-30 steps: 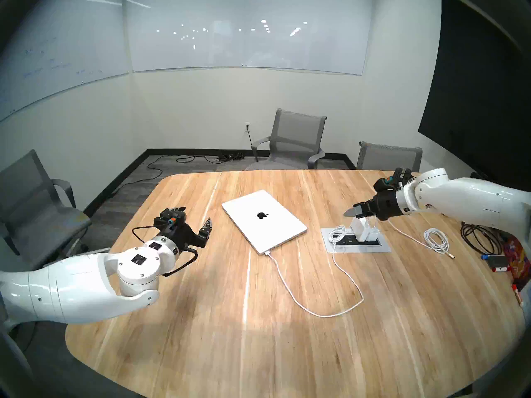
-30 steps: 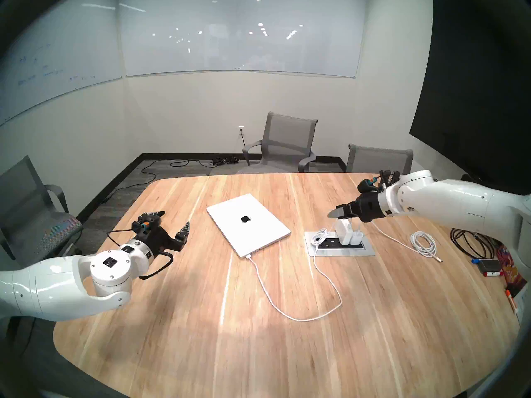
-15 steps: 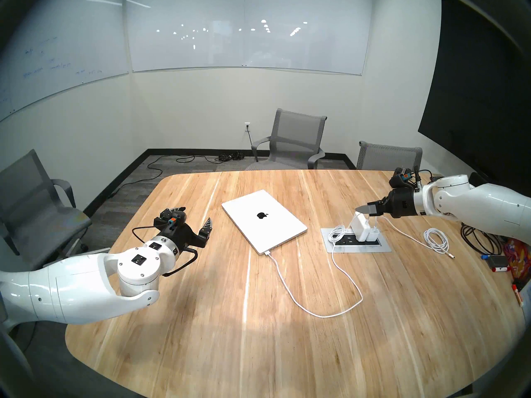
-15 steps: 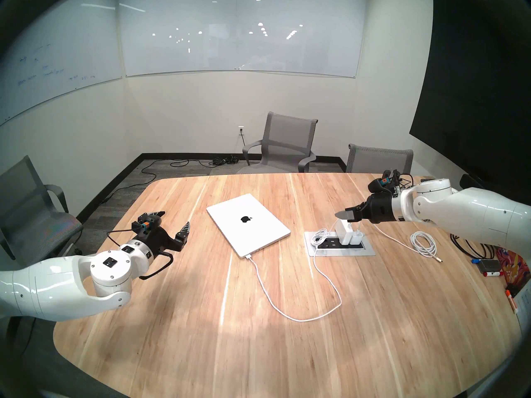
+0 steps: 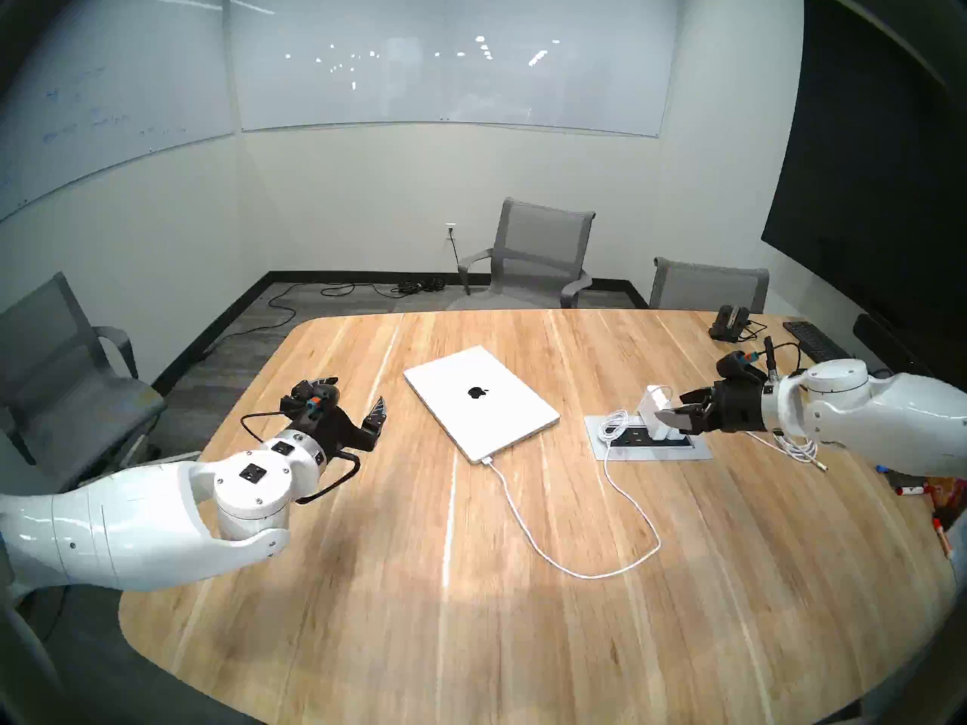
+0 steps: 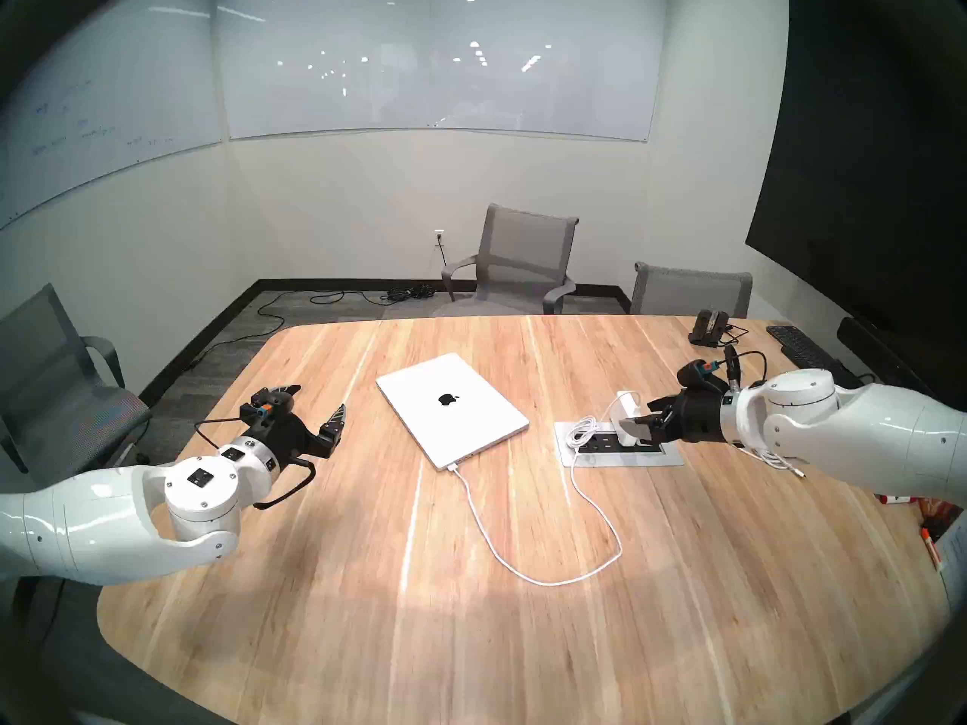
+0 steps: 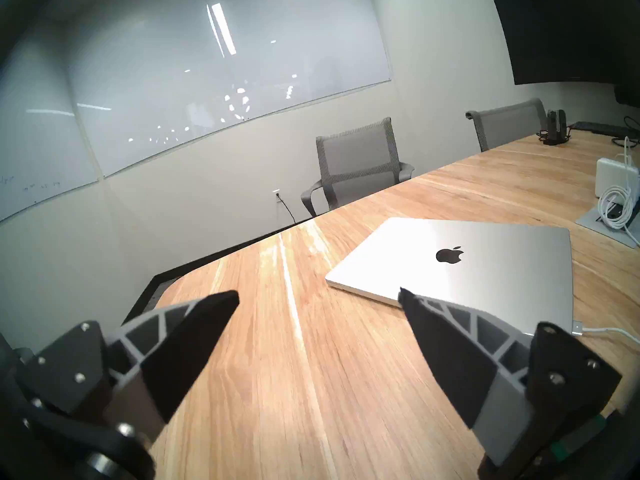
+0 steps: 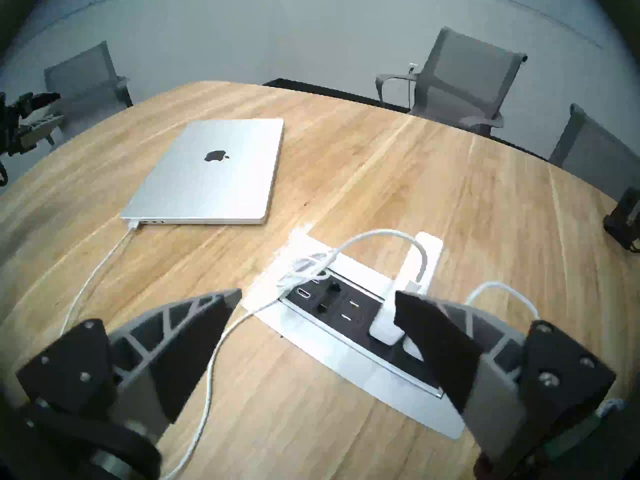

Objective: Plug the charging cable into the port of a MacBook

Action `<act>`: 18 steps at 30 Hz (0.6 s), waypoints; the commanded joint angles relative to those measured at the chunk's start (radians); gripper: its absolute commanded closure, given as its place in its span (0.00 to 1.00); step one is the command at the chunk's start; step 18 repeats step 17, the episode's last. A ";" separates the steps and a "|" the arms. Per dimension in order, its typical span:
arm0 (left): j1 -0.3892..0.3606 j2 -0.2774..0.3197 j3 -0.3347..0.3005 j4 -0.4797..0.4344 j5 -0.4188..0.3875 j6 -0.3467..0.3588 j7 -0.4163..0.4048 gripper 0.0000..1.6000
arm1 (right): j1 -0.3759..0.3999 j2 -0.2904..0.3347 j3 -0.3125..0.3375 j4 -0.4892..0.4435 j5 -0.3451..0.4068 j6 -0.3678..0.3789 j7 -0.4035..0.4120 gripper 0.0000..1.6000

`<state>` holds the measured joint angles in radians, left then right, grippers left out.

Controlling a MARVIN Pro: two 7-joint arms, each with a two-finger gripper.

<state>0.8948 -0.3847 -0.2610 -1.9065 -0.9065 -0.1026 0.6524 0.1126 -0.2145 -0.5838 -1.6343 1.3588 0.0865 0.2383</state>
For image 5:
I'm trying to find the colourful snack bag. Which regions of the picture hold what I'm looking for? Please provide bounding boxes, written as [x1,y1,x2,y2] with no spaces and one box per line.
[925,477,967,517]

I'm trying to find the black floor cables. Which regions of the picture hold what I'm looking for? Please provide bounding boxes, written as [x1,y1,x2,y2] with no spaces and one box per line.
[200,276,446,362]

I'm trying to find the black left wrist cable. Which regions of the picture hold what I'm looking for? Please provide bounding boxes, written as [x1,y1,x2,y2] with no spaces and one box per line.
[240,410,362,504]

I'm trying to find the large black wall screen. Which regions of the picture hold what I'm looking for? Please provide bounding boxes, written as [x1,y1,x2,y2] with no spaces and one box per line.
[761,0,967,369]

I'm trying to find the black controller charging dock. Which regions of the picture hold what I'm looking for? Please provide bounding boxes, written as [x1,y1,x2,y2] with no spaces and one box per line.
[709,305,753,344]

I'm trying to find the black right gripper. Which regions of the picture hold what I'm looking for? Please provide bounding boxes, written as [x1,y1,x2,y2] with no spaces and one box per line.
[654,377,767,437]

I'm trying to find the wide blank glass whiteboard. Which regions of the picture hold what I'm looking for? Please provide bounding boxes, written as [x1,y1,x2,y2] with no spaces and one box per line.
[227,0,681,137]

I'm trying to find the white MagSafe charging cable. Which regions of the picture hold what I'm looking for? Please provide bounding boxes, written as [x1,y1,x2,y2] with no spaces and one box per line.
[481,409,663,581]

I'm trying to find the glass whiteboard with blue writing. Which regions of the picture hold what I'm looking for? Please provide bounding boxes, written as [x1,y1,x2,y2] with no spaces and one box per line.
[0,0,236,222]

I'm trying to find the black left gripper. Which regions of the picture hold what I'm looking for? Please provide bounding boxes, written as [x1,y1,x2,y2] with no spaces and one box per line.
[280,377,388,461]

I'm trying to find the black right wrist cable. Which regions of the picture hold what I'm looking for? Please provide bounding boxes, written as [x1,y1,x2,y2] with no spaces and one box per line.
[762,337,803,378]

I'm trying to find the grey mesh office chair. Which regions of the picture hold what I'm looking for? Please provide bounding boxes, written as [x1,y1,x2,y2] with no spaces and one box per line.
[650,257,770,314]
[0,272,167,490]
[457,197,596,309]

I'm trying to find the black video sound bar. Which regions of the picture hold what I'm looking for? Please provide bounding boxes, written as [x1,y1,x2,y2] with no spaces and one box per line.
[854,313,967,400]

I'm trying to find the black keyboard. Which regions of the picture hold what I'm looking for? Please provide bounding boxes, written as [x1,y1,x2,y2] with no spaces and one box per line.
[783,321,852,363]

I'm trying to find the coiled white spare cable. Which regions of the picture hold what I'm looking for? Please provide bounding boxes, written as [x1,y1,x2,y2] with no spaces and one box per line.
[744,429,830,473]

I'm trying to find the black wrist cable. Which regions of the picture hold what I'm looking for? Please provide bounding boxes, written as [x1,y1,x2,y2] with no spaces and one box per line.
[240,410,362,504]
[762,337,803,378]

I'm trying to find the white square power adapter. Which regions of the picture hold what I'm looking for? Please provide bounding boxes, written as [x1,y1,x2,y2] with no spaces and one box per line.
[638,385,677,424]

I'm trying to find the grey tabletop power outlet plate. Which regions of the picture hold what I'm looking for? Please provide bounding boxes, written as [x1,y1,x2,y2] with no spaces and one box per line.
[584,415,713,461]

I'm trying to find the silver closed MacBook laptop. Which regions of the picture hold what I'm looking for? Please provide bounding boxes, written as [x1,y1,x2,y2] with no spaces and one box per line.
[403,345,561,465]

